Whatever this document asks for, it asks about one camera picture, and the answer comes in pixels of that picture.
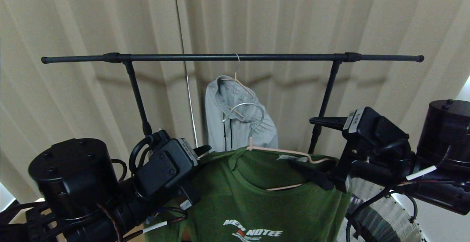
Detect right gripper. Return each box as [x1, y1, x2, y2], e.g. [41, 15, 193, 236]
[290, 116, 408, 195]

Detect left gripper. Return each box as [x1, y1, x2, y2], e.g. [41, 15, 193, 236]
[119, 181, 202, 232]

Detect green garment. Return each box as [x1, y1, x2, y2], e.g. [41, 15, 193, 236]
[144, 146, 352, 242]

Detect pink clothes hanger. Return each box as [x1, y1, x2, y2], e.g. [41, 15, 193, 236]
[220, 54, 254, 119]
[221, 102, 333, 192]

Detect pale grey shorts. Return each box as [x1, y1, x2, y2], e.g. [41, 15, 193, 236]
[205, 76, 279, 152]

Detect black clothes rack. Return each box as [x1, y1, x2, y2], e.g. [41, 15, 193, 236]
[41, 52, 424, 154]

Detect white laundry basket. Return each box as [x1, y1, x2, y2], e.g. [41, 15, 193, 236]
[336, 178, 426, 242]

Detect beige curtain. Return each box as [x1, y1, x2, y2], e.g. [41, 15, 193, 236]
[0, 0, 470, 206]

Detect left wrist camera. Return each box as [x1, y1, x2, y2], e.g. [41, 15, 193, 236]
[129, 130, 202, 200]

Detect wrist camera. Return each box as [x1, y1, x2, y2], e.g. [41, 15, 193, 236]
[341, 107, 411, 158]
[129, 130, 202, 200]

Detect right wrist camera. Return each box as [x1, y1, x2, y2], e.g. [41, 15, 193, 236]
[341, 107, 411, 158]

